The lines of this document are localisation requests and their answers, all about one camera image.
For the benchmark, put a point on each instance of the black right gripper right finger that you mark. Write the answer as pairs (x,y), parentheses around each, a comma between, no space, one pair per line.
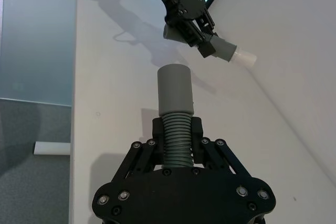
(197,140)

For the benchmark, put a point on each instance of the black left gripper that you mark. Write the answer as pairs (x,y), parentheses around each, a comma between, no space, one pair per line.
(183,1)

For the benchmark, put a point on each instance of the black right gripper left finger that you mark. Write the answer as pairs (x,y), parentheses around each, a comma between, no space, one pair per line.
(157,140)

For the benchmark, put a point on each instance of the grey tube with white tip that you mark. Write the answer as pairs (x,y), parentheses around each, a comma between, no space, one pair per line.
(224,48)

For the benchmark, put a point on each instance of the white strip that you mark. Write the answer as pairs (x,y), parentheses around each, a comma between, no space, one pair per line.
(51,148)

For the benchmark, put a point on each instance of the frosted glass partition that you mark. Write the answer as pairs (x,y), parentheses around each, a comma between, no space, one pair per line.
(36,37)

